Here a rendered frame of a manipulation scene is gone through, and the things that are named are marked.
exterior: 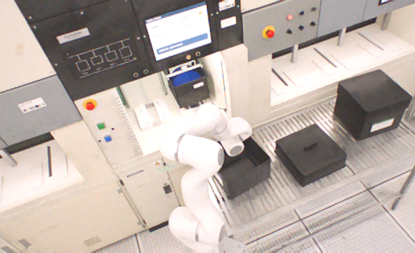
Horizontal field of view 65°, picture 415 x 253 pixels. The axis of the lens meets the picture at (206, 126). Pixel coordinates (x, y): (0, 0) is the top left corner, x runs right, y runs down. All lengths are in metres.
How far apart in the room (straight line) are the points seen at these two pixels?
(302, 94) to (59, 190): 1.61
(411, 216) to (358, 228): 0.40
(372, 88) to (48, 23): 1.70
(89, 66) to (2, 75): 0.34
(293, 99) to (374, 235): 1.15
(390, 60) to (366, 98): 0.62
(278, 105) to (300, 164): 0.48
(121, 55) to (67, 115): 0.40
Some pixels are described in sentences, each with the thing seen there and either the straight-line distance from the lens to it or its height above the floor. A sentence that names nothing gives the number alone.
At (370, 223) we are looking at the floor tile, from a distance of 2.76.
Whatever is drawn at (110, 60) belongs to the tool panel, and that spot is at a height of 1.55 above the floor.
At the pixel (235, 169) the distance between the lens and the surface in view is 1.95.
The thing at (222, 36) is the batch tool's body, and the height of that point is 1.48.
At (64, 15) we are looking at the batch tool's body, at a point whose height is 1.79.
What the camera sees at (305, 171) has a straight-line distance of 1.84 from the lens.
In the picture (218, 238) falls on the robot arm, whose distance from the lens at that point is 1.33.
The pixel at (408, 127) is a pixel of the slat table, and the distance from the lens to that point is 2.33.
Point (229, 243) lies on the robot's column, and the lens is 1.74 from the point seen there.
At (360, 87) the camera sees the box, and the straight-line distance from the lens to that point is 2.12.
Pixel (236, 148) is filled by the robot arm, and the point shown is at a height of 1.20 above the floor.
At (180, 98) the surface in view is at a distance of 2.05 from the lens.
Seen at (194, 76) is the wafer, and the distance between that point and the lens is 2.11.
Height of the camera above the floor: 2.36
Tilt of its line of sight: 47 degrees down
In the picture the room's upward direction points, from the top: 11 degrees counter-clockwise
